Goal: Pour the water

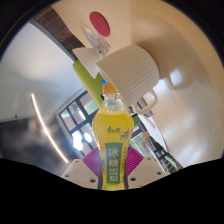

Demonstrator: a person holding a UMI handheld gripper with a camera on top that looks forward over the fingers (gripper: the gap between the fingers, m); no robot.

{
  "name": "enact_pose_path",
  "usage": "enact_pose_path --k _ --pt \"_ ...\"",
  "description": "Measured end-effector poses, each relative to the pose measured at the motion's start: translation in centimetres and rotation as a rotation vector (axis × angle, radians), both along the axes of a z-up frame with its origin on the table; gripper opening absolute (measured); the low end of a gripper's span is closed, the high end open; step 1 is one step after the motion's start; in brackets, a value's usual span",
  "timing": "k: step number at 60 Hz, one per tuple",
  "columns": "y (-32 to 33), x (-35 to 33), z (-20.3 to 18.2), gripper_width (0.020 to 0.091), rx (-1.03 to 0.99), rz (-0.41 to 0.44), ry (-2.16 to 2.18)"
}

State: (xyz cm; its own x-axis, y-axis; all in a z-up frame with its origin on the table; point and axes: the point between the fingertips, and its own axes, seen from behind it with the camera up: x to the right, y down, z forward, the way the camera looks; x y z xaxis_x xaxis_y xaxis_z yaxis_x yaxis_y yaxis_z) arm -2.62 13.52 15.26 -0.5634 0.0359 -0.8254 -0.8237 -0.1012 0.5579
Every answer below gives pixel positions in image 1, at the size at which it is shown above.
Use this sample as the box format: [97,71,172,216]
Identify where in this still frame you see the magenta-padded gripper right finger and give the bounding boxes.
[123,145,166,190]

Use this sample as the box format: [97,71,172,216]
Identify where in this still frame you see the white ribbed mug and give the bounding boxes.
[96,44,160,116]

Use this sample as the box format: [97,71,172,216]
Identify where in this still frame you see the long curved light strip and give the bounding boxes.
[29,92,70,164]

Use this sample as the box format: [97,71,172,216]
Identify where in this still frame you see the flat round red coaster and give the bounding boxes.
[88,11,111,38]

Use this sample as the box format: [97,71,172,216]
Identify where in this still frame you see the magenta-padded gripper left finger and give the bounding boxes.
[61,147,102,190]

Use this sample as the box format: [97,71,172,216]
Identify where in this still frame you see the black pendant lamps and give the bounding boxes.
[71,129,94,152]

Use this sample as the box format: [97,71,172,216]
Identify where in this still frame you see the green upholstered bench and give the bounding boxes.
[72,59,143,127]

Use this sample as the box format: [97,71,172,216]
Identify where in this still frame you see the yellow drink bottle orange cap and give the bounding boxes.
[91,82,135,191]

